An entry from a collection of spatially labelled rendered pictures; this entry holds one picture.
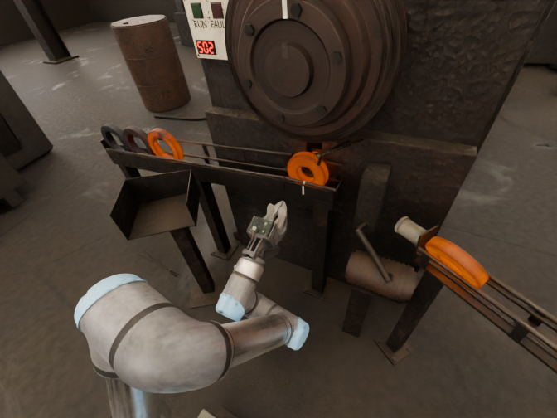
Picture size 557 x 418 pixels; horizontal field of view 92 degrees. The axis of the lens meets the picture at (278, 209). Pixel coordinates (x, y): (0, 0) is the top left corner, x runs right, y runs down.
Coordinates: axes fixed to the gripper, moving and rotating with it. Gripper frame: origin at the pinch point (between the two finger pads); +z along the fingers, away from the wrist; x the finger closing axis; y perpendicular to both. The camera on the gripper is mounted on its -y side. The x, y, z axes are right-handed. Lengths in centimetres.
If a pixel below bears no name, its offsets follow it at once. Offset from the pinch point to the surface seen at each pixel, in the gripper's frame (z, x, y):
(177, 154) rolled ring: 16, 63, -12
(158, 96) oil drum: 137, 244, -104
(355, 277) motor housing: -7.1, -25.8, -24.7
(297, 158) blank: 19.6, 2.9, -1.3
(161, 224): -17, 47, -10
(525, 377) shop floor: -9, -98, -76
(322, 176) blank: 17.5, -6.4, -5.4
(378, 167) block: 23.0, -23.5, -1.9
